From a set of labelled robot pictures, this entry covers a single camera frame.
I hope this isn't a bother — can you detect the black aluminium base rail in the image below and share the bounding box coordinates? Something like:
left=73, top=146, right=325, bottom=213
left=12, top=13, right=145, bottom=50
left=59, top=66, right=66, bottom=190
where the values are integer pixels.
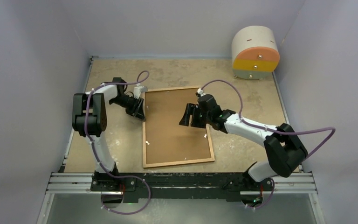
left=47, top=172, right=317, bottom=206

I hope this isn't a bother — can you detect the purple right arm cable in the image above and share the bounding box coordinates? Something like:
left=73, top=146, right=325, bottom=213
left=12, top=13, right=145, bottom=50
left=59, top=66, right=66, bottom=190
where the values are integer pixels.
left=197, top=79, right=337, bottom=211

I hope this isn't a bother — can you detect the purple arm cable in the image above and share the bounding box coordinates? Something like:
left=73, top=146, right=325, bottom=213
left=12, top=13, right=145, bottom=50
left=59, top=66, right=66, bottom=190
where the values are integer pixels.
left=83, top=70, right=152, bottom=216
left=197, top=79, right=337, bottom=211

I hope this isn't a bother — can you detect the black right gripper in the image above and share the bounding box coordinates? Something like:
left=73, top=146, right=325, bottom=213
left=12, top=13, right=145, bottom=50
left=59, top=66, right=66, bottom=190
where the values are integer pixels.
left=180, top=103, right=212, bottom=129

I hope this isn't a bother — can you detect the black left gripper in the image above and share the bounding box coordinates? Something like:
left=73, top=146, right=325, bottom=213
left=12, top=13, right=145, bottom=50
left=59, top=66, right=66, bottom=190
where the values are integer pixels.
left=110, top=95, right=145, bottom=121

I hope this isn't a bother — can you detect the round pastel drawer cabinet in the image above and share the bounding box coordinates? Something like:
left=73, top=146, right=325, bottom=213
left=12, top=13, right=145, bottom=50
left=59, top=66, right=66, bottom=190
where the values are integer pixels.
left=231, top=26, right=280, bottom=80

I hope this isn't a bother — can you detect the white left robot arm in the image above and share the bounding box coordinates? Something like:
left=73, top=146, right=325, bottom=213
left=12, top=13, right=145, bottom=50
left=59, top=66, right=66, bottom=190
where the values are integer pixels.
left=72, top=77, right=147, bottom=191

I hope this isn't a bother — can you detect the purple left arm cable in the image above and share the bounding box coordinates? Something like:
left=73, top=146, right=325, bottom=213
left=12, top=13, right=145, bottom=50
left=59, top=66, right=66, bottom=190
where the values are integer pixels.
left=83, top=70, right=152, bottom=216

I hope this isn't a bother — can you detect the wooden picture frame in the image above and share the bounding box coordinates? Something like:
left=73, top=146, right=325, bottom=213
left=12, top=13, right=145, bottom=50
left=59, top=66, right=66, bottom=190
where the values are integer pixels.
left=142, top=85, right=216, bottom=169

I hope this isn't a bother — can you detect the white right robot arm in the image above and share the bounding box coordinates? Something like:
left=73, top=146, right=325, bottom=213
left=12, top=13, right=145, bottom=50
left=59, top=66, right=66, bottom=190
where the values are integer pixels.
left=179, top=94, right=308, bottom=190

